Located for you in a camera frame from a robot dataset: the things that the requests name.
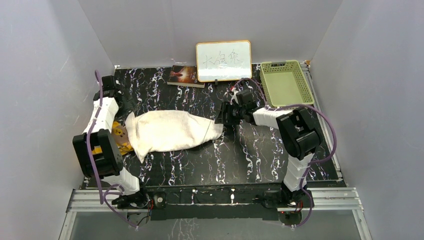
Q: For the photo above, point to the yellow bear towel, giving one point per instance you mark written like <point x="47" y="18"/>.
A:
<point x="119" y="135"/>

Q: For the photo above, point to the small whiteboard orange frame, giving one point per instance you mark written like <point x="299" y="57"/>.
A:
<point x="223" y="61"/>

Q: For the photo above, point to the white towel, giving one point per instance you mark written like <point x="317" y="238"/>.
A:
<point x="169" y="130"/>

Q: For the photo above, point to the black base frame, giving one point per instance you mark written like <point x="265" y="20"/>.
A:
<point x="222" y="201"/>

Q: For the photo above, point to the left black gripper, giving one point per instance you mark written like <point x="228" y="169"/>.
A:
<point x="130" y="106"/>

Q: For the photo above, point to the dark paperback book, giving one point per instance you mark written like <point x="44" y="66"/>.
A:
<point x="186" y="76"/>

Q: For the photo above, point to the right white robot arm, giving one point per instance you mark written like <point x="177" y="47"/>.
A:
<point x="297" y="132"/>

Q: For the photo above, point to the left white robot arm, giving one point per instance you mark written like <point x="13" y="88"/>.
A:
<point x="96" y="147"/>

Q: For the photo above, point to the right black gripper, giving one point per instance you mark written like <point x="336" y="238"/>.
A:
<point x="230" y="121"/>

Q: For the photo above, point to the green plastic basket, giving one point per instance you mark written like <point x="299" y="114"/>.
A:
<point x="284" y="84"/>

